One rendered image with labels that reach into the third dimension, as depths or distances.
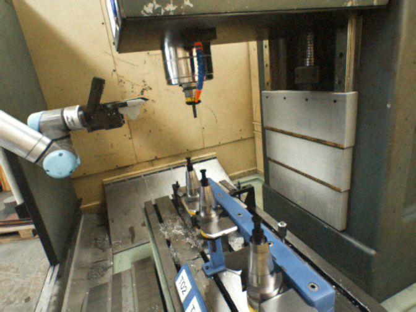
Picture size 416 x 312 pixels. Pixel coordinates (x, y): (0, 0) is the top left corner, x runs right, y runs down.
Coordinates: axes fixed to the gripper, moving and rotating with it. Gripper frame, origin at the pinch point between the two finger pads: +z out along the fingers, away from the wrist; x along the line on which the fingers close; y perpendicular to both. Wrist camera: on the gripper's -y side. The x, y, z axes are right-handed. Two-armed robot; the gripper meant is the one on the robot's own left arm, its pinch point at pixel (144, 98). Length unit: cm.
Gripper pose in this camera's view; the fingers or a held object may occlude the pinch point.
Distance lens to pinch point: 84.5
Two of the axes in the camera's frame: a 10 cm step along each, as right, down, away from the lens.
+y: 1.6, 9.3, 3.2
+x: 1.7, 2.9, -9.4
